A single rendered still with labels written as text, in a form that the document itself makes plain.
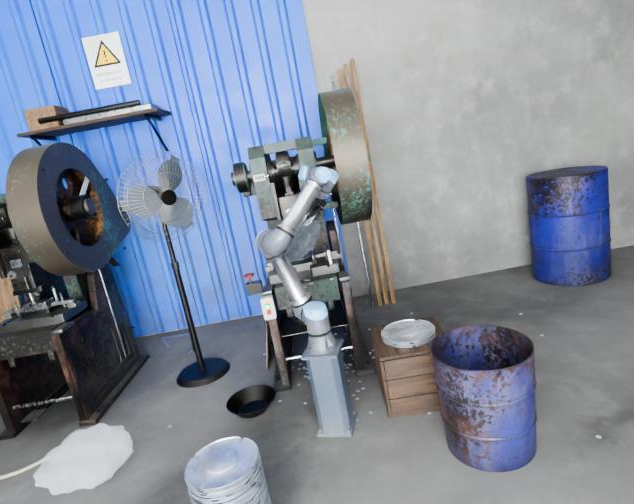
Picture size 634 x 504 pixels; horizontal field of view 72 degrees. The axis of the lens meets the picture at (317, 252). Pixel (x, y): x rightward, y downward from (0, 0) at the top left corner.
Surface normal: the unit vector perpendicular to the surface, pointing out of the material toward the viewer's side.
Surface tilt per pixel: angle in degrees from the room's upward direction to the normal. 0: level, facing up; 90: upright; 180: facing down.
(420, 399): 90
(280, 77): 90
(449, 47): 90
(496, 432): 92
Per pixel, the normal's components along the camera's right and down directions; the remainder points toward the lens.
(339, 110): -0.08, -0.46
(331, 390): -0.23, 0.26
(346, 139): -0.01, -0.06
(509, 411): 0.10, 0.25
